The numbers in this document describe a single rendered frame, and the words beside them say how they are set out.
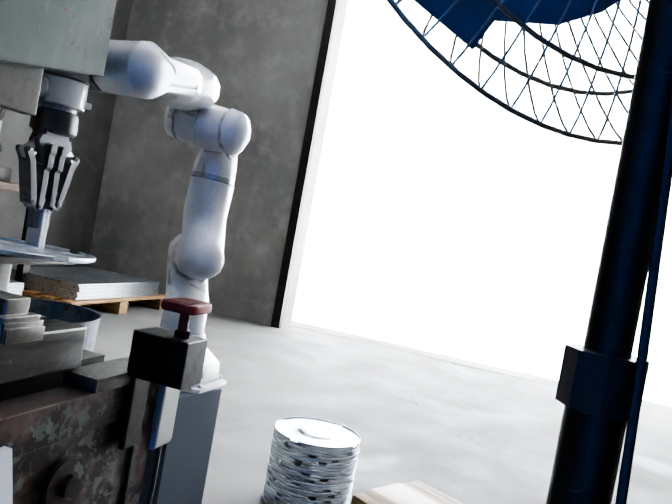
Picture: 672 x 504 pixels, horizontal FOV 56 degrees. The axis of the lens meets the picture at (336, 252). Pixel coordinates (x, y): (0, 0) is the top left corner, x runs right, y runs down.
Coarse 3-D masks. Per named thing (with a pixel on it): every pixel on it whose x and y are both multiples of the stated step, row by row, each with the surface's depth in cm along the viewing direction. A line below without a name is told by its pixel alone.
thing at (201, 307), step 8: (168, 304) 93; (176, 304) 93; (184, 304) 93; (192, 304) 93; (200, 304) 95; (208, 304) 97; (176, 312) 93; (184, 312) 92; (192, 312) 93; (200, 312) 94; (208, 312) 97; (184, 320) 95; (184, 328) 95
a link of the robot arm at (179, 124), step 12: (204, 72) 140; (204, 84) 139; (216, 84) 145; (204, 96) 141; (216, 96) 147; (168, 108) 151; (192, 108) 142; (168, 120) 151; (180, 120) 150; (192, 120) 149; (168, 132) 154; (180, 132) 152; (192, 132) 150; (192, 144) 154
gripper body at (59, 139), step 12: (36, 120) 105; (48, 120) 105; (60, 120) 106; (72, 120) 108; (36, 132) 105; (48, 132) 106; (60, 132) 106; (72, 132) 108; (36, 144) 105; (48, 144) 107; (60, 144) 110; (36, 156) 106
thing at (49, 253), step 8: (0, 240) 105; (8, 240) 115; (16, 240) 116; (0, 248) 96; (8, 248) 97; (16, 248) 98; (24, 248) 99; (32, 248) 101; (40, 248) 105; (48, 248) 116; (56, 248) 116; (64, 248) 116; (16, 256) 91; (24, 256) 91; (32, 256) 92; (40, 256) 93; (48, 256) 94; (56, 256) 102; (64, 256) 105; (72, 256) 108; (80, 256) 112; (88, 256) 112
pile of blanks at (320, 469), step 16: (272, 448) 210; (288, 448) 201; (304, 448) 198; (320, 448) 200; (352, 448) 204; (272, 464) 206; (288, 464) 200; (304, 464) 198; (320, 464) 198; (336, 464) 200; (352, 464) 206; (272, 480) 208; (288, 480) 200; (304, 480) 199; (320, 480) 199; (336, 480) 201; (352, 480) 211; (272, 496) 203; (288, 496) 200; (304, 496) 200; (320, 496) 199; (336, 496) 202
